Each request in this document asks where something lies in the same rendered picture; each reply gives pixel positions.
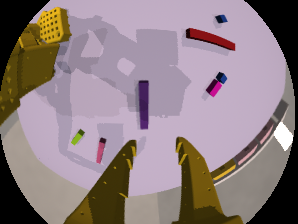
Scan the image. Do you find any lime green rod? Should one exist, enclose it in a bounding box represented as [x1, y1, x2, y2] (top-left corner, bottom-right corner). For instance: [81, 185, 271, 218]
[71, 129, 85, 146]

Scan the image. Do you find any purple rod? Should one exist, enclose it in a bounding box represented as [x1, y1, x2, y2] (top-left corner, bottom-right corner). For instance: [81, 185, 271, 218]
[139, 80, 149, 129]

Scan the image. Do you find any dark pink rod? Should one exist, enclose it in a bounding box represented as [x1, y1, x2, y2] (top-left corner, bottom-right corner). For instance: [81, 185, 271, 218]
[96, 137, 106, 164]

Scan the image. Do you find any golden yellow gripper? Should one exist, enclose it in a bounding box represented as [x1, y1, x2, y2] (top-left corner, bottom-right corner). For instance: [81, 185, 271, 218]
[63, 137, 243, 224]

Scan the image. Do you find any red rod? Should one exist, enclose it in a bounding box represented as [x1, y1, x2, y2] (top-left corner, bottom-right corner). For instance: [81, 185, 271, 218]
[186, 28, 235, 51]

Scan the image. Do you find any small blue cube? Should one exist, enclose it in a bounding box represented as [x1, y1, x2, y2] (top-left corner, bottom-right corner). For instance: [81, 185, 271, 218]
[215, 15, 228, 24]
[216, 72, 227, 84]

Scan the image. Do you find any magenta rod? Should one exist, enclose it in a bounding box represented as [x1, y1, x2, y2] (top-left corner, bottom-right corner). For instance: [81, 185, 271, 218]
[206, 79, 222, 97]

